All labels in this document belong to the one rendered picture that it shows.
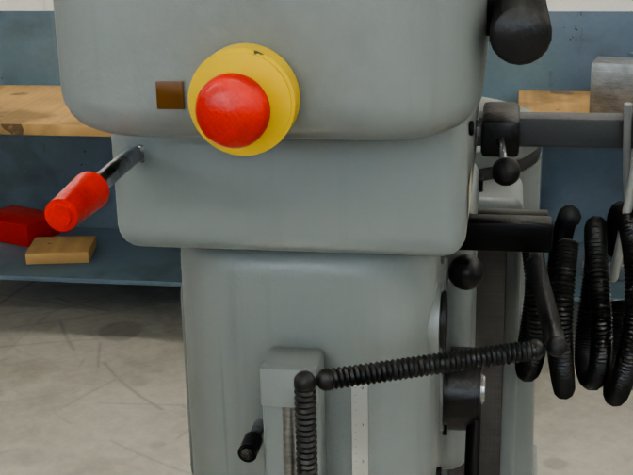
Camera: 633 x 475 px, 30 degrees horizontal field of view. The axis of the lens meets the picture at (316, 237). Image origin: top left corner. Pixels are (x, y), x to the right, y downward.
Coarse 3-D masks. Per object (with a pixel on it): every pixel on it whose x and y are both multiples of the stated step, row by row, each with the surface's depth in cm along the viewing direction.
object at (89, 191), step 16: (112, 160) 75; (128, 160) 76; (144, 160) 79; (80, 176) 69; (96, 176) 70; (112, 176) 73; (64, 192) 67; (80, 192) 67; (96, 192) 68; (48, 208) 66; (64, 208) 65; (80, 208) 66; (96, 208) 69; (64, 224) 66
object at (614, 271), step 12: (624, 108) 111; (624, 120) 112; (624, 132) 112; (624, 144) 113; (624, 156) 113; (624, 168) 114; (624, 180) 115; (624, 192) 115; (624, 204) 113; (612, 264) 117; (612, 276) 118
